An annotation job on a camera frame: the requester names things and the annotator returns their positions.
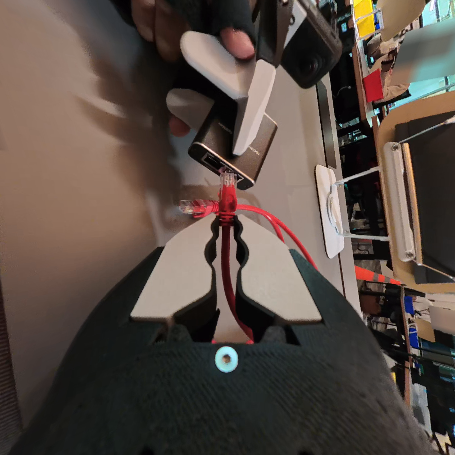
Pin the plywood display board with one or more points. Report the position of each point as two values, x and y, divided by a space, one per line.
437 195

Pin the orange striped bar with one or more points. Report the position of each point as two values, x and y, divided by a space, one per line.
366 274

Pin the black network adapter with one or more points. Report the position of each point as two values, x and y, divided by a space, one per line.
213 135

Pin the grey metal bracket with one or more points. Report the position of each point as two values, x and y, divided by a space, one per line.
396 199

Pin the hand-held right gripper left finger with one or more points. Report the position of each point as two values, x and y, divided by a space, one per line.
174 280

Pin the yellow card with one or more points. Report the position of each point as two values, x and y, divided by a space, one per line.
364 25

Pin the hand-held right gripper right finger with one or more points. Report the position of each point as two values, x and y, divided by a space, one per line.
277 280

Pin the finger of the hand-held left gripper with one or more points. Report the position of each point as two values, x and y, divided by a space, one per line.
192 105
256 99

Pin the person's left hand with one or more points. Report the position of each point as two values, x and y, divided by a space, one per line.
160 21

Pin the red card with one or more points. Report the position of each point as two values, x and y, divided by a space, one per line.
373 85

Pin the white base clear acrylic stand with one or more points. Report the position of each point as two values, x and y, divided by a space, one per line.
325 220

